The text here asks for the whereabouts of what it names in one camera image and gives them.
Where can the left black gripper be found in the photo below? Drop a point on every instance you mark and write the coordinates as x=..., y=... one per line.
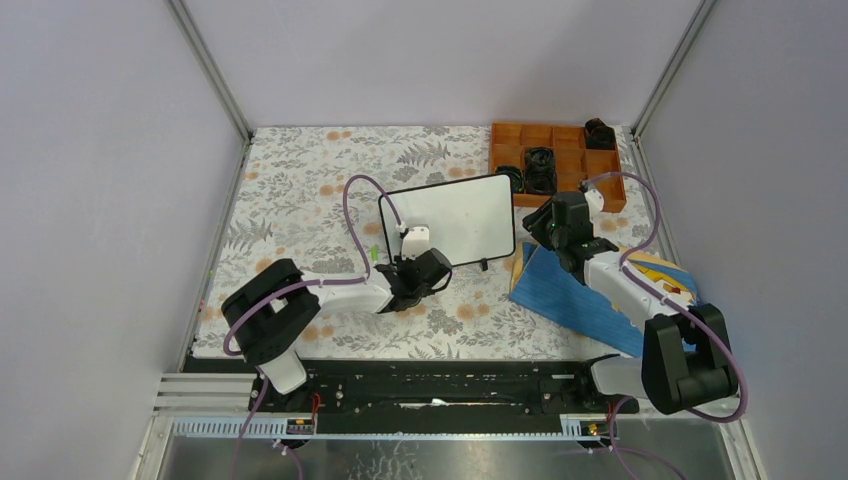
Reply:
x=400, y=263

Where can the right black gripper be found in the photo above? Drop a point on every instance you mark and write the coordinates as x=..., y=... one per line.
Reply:
x=535, y=223

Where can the small whiteboard black frame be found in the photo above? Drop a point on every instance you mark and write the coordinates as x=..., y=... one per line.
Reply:
x=471, y=221

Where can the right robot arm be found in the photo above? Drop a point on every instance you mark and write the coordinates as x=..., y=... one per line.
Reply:
x=686, y=358

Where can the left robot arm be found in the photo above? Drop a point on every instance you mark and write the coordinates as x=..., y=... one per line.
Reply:
x=268, y=314

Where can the black item in tray left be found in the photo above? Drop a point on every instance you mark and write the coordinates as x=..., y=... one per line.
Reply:
x=515, y=176

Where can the black item in tray middle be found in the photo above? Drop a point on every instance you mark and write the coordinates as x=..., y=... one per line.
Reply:
x=540, y=175

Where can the blue pikachu cloth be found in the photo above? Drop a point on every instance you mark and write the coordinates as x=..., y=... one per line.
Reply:
x=543, y=287

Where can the orange compartment tray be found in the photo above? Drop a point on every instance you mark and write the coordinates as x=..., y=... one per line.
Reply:
x=574, y=162

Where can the black item in tray corner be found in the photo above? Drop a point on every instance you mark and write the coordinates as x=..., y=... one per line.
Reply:
x=599, y=135

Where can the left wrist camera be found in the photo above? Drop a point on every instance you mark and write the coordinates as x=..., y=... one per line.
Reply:
x=414, y=241

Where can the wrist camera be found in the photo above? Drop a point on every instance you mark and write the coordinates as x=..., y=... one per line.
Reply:
x=414, y=241
x=594, y=199

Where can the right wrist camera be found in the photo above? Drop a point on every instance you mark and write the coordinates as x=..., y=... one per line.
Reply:
x=594, y=199

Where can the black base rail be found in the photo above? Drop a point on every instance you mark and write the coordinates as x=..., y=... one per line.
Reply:
x=360, y=397

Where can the right aluminium frame post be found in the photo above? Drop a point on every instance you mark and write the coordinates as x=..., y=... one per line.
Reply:
x=688, y=39

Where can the aluminium frame post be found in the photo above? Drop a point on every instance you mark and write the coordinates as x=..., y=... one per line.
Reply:
x=194, y=38
x=688, y=39

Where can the left aluminium frame post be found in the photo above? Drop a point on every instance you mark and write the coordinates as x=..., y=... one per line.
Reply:
x=194, y=38

